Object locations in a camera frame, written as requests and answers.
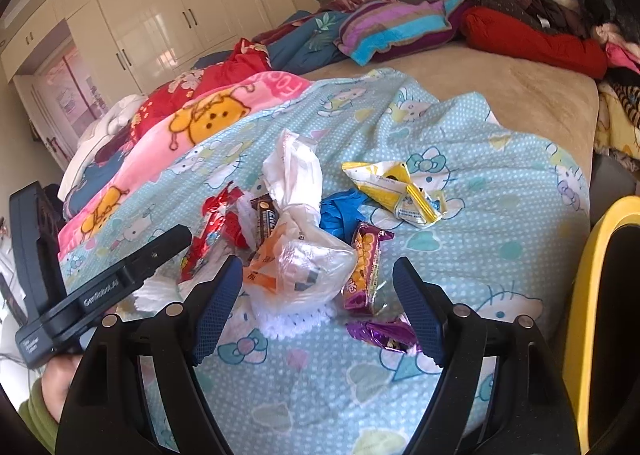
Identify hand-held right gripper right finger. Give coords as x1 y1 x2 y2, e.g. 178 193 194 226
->
391 256 581 455

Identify cream wardrobe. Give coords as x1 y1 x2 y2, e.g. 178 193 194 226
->
0 0 296 86

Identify blue plastic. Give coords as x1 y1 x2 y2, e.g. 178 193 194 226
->
319 188 373 241

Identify maroon floral blanket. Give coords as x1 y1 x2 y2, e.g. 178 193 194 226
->
320 0 381 12

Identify beige bed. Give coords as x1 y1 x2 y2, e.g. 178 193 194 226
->
280 40 601 171

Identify white plastic bag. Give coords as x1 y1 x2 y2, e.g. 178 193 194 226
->
242 128 361 312

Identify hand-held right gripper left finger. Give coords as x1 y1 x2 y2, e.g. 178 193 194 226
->
55 255 244 455

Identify yellow printed blanket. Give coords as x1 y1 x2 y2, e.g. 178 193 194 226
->
592 80 640 161

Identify dark blue patterned cloth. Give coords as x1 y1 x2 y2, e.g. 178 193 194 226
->
64 148 132 217

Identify red cushion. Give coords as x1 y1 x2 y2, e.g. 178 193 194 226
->
460 6 608 81

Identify person's left hand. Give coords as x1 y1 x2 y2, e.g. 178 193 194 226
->
41 354 84 422

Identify white cloth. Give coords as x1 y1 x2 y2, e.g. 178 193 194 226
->
57 94 148 201

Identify purple foil wrapper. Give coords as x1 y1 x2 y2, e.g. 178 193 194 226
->
346 317 423 356

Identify light blue cartoon cat blanket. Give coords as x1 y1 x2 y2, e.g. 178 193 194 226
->
57 68 593 455

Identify brown chocolate wrapper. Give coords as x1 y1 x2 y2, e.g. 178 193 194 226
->
249 194 278 256

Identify red floral quilt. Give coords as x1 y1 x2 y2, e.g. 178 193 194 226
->
107 38 273 136

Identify pink cartoon bear blanket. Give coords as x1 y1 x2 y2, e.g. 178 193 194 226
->
57 71 313 246

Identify pink glass door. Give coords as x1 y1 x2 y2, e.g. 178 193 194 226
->
12 20 96 166

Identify yellow snack wrapper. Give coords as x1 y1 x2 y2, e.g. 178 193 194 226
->
341 160 446 229

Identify purple biscuit packet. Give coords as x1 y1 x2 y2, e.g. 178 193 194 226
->
341 222 396 318

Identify red snack wrapper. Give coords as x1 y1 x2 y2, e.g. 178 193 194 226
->
177 182 251 286

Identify purple striped pillow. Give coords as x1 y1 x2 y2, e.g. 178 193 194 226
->
335 0 476 67

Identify person's left forearm green sleeve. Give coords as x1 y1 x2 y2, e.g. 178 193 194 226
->
19 379 60 454

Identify blue leaf print quilt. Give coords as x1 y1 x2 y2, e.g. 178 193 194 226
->
252 10 361 73

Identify yellow-rimmed black trash bin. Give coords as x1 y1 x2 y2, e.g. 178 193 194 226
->
562 195 640 455

